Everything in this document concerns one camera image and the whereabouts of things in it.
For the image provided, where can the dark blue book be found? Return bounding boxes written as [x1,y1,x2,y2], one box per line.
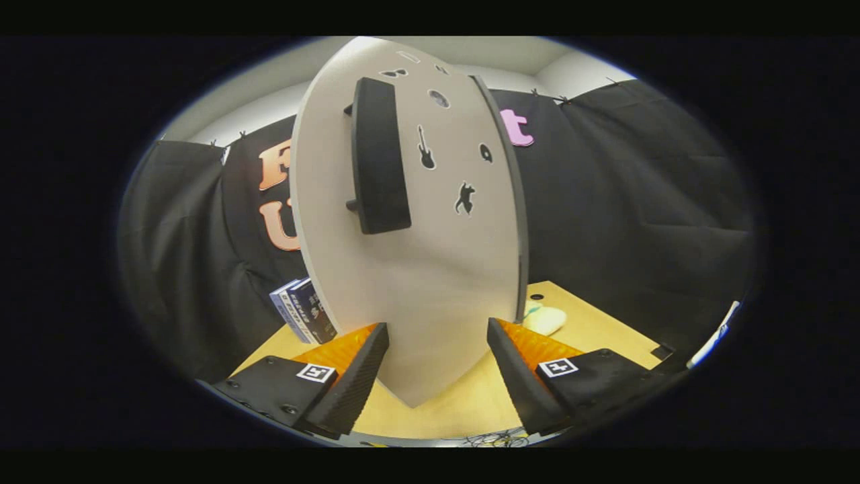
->
[286,278,338,345]

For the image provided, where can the white and blue object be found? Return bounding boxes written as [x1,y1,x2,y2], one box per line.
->
[687,300,741,369]

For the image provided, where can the cream oval object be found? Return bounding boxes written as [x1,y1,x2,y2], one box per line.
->
[523,306,567,337]

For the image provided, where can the black door handle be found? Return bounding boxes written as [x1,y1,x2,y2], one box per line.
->
[344,77,412,235]

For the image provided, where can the grey cabinet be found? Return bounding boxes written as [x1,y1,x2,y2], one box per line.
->
[470,74,530,325]

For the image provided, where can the black backdrop cloth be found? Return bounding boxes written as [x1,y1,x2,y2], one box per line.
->
[120,79,757,384]

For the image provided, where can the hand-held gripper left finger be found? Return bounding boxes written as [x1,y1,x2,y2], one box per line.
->
[212,323,390,440]

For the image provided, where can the beige cabinet door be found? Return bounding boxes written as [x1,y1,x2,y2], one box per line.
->
[290,37,525,409]

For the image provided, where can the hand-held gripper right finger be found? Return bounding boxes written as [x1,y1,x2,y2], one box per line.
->
[486,317,673,436]

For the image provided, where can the tangle of cables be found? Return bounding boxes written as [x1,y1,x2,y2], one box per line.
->
[464,428,531,448]

